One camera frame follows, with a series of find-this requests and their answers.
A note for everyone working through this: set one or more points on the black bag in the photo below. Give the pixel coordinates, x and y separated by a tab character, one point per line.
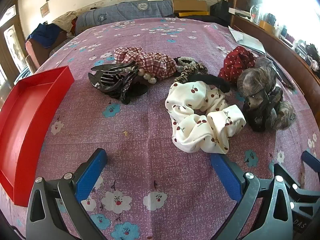
221	8

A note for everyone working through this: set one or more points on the brown cardboard box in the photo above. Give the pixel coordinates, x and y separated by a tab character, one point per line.
190	5

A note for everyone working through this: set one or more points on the red polka dot scrunchie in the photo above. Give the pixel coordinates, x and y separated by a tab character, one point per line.
235	62

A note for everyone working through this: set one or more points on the red plaid scrunchie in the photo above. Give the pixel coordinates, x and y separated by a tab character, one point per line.
150	62

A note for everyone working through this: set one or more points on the small wall plaque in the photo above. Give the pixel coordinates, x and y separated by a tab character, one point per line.
44	9

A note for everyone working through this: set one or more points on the yellow flat box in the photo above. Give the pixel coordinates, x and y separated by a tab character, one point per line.
192	13

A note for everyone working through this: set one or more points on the grey organza scrunchie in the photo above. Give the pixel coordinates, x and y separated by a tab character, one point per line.
255	80

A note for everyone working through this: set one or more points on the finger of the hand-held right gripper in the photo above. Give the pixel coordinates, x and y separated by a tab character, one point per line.
296	188
310	158

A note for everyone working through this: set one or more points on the white cherry print scrunchie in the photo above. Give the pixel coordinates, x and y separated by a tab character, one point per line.
190	97

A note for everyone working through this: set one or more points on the blue cloth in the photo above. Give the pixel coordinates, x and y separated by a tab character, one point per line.
45	35

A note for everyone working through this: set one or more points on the glass pitcher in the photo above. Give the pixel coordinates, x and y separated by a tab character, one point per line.
253	12

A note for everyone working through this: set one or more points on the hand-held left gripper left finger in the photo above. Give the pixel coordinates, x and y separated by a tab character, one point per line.
91	172

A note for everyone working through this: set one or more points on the black beaded comb hair clip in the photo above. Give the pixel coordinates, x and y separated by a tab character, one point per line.
110	82

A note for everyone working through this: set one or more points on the pink armchair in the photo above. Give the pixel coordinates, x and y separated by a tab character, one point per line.
37	52

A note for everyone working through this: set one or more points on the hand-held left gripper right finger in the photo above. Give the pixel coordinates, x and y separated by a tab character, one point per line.
226	176

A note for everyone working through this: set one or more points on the white paper sheet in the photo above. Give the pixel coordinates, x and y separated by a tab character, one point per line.
245	40

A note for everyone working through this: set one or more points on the blue checked quilt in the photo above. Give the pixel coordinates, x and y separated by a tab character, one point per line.
125	12

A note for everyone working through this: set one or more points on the red tray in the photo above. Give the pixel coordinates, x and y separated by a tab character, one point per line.
22	130

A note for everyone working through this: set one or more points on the black flat object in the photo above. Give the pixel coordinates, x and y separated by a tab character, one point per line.
285	77

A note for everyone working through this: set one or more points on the beige clothing pile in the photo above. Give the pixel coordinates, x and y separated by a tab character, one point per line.
65	20

